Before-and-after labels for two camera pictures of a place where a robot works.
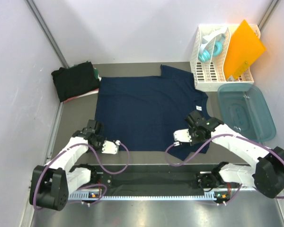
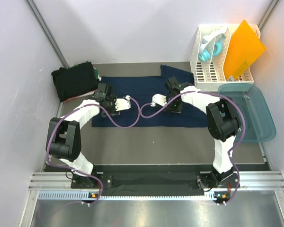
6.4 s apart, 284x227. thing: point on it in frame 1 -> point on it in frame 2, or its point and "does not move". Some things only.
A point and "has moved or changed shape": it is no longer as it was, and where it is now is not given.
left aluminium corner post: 47,33 does not move
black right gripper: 194,141 -> 178,109
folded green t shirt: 95,70 does not move
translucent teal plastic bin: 243,109 does not move
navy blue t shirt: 143,112 has moved or changed shape
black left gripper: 102,140 -> 113,111
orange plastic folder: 244,48 does not move
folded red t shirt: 93,92 does not move
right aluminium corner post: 270,7 does not move
